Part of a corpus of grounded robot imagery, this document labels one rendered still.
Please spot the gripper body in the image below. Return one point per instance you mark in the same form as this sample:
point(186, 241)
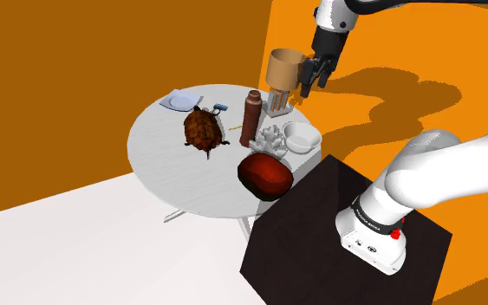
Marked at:
point(329, 42)

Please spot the brown bottle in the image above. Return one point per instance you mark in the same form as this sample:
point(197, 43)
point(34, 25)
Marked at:
point(250, 120)

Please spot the white square plate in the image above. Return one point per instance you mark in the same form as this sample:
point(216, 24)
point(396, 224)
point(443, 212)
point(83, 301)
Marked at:
point(181, 101)

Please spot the red rounded cushion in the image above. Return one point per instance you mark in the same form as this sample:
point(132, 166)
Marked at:
point(264, 176)

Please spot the brown turtle figure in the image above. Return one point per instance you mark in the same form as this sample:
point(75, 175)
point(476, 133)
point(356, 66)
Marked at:
point(202, 131)

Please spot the thin yellow stick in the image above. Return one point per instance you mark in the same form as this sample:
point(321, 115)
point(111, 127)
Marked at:
point(235, 127)

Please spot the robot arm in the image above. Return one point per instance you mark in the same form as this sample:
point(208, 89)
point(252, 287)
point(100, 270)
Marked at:
point(433, 169)

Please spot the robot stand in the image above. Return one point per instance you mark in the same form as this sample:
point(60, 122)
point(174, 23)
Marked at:
point(311, 249)

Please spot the white bowl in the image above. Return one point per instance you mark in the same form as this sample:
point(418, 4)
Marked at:
point(302, 138)

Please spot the tan cylinder on white stand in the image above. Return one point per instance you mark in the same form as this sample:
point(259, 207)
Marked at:
point(281, 72)

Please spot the white coral figure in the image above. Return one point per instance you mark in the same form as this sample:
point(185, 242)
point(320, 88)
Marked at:
point(268, 141)

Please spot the white round table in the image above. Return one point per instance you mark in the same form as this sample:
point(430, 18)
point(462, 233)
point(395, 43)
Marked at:
point(171, 177)

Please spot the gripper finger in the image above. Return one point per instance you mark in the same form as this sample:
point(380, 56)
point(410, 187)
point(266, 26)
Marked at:
point(325, 74)
point(308, 78)

